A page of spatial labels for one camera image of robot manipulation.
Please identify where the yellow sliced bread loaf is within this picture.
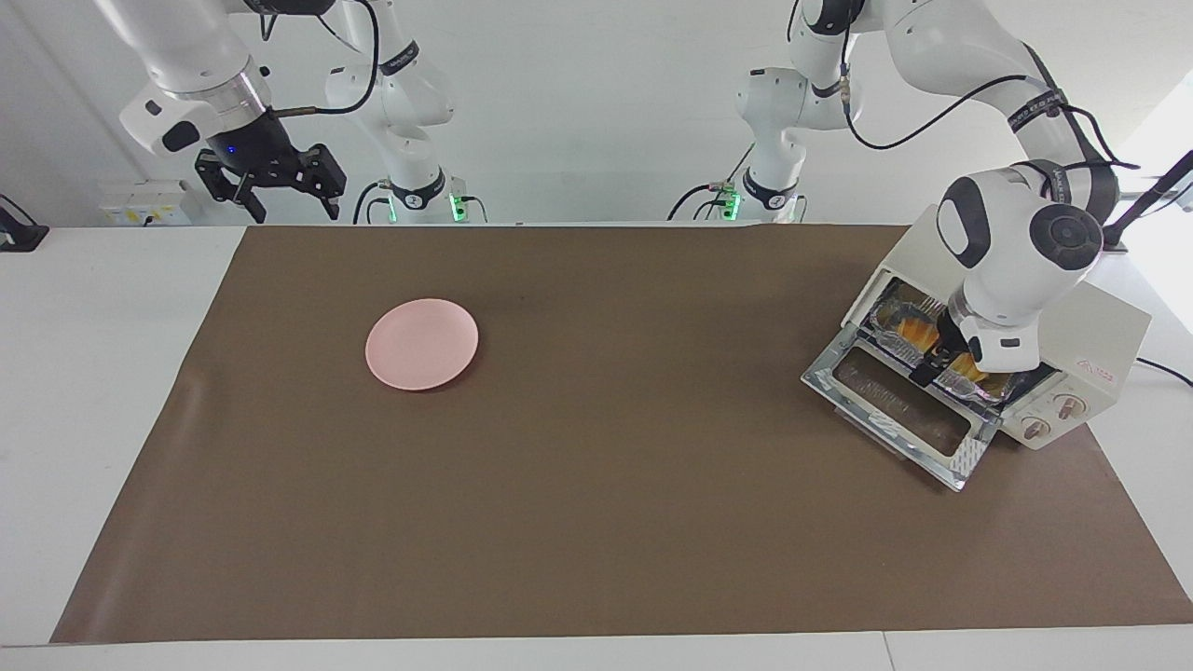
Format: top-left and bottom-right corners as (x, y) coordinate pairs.
(897, 315), (989, 386)

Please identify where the aluminium foil tray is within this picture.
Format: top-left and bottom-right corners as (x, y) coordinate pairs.
(867, 284), (1019, 404)

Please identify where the glass oven door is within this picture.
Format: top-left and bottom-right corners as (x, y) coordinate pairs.
(802, 326), (1003, 492)

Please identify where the cream toaster oven body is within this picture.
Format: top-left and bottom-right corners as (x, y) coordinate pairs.
(842, 205), (1153, 451)

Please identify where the pink round plate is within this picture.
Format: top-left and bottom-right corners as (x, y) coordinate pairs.
(364, 298), (479, 391)

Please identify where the small black stand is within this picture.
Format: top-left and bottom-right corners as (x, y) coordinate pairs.
(0, 194), (49, 253)

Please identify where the brown table mat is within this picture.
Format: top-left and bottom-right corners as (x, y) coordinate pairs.
(51, 224), (1193, 644)

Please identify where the black right base cable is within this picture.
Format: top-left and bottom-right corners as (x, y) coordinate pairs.
(352, 180), (394, 225)

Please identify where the black base cable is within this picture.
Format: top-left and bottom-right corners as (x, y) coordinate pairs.
(667, 142), (758, 223)
(352, 180), (394, 225)

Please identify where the white wall socket strip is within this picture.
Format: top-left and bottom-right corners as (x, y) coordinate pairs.
(101, 182), (192, 226)

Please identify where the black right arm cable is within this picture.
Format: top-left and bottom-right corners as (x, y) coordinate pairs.
(266, 0), (378, 117)

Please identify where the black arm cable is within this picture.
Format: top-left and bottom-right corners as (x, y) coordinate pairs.
(839, 56), (1140, 173)
(266, 0), (378, 117)

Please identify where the black oven power cable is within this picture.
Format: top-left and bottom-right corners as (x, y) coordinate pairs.
(1135, 357), (1193, 389)

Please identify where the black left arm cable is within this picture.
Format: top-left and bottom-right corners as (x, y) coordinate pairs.
(839, 56), (1140, 173)

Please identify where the long black camera stand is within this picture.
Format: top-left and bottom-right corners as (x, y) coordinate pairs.
(1084, 149), (1193, 254)

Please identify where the black left base cable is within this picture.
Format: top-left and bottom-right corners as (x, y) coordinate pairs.
(667, 142), (758, 223)

